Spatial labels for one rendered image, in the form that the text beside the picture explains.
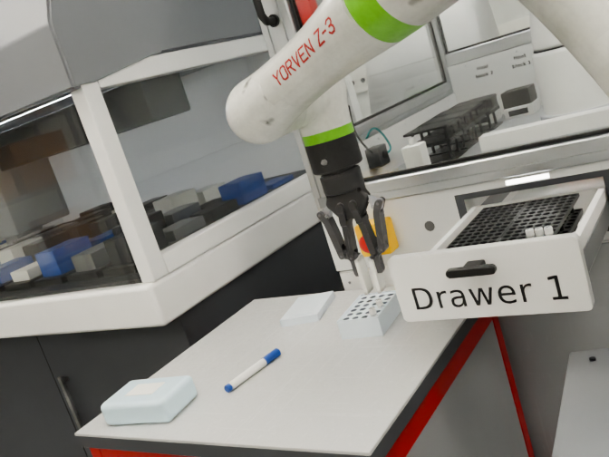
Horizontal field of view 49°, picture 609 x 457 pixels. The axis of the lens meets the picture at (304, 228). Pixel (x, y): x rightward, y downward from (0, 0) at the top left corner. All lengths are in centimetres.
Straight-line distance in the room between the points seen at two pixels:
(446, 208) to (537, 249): 43
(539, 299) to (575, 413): 21
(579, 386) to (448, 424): 30
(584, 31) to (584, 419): 45
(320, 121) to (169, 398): 53
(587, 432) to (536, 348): 64
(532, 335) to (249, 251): 78
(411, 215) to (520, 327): 32
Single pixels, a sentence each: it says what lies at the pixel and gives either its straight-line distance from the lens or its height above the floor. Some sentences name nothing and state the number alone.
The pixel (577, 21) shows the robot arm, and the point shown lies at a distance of 88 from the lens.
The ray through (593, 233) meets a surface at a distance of 114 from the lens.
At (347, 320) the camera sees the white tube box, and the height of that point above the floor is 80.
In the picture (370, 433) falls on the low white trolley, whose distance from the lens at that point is 95.
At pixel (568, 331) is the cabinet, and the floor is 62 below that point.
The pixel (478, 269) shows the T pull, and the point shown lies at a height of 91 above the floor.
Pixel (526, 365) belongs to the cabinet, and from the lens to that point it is 147.
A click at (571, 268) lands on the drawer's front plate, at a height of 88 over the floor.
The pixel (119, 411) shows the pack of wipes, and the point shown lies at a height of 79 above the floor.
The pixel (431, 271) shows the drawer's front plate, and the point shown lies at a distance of 104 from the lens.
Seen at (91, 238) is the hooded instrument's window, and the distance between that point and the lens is 165.
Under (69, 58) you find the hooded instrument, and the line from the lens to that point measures 154.
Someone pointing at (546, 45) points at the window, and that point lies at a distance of 128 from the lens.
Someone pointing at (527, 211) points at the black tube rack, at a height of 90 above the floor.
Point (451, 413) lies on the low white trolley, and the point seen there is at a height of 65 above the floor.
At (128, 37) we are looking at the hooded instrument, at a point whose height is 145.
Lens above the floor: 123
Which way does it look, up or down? 12 degrees down
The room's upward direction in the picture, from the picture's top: 18 degrees counter-clockwise
